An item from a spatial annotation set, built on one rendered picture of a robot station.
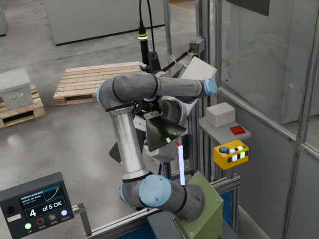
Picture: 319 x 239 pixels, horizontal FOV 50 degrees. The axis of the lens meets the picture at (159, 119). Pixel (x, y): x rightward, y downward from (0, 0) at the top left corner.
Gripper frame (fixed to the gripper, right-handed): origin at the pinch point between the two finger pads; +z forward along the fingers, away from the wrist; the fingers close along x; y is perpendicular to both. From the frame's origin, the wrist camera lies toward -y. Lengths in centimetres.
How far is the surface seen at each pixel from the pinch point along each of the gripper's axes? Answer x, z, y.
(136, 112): -7.7, 3.2, 30.9
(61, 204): -61, -45, 34
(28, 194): -72, -43, 26
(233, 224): 31, -42, 103
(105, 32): 117, 542, 144
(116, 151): -24, 3, 53
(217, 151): 21, -38, 44
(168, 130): 1.4, -21.3, 32.9
